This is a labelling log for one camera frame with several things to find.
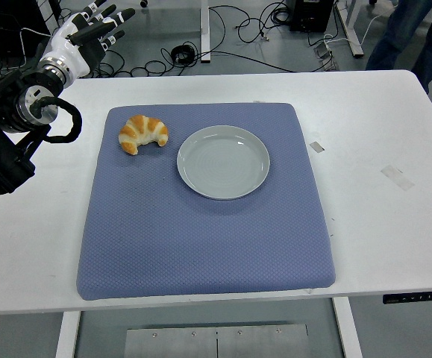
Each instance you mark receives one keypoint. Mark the blue quilted mat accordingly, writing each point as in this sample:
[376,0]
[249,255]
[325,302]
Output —
[200,242]

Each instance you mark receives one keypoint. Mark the large black equipment box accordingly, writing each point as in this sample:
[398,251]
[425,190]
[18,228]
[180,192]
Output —
[6,26]

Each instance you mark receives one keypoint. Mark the white slanted desk leg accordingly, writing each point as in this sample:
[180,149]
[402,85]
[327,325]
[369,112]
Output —
[353,37]

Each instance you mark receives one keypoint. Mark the grey foot pedal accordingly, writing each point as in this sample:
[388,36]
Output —
[325,54]

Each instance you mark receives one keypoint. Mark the black table control panel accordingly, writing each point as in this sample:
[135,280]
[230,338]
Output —
[417,297]

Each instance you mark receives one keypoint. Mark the small grey tape strip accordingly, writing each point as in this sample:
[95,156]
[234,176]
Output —
[317,147]

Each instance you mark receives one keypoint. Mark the grey round plate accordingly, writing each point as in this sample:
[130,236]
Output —
[223,164]

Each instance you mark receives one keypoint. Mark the person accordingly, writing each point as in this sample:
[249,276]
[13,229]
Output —
[398,37]

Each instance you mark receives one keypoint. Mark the small black equipment box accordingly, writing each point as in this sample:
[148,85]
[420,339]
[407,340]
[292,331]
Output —
[312,15]

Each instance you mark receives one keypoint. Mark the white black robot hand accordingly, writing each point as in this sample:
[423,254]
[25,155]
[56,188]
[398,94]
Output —
[68,44]

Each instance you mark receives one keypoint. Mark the golden croissant bread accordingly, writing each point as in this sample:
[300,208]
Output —
[141,128]

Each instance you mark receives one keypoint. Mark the large grey tape strip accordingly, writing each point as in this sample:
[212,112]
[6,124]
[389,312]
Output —
[397,178]

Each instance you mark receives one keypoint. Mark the white table leg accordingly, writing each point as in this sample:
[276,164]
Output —
[348,332]
[67,335]

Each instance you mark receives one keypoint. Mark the grey metal plate with screws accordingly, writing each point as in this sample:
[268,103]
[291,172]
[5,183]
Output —
[215,343]

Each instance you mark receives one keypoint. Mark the white straight desk leg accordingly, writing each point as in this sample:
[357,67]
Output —
[205,30]

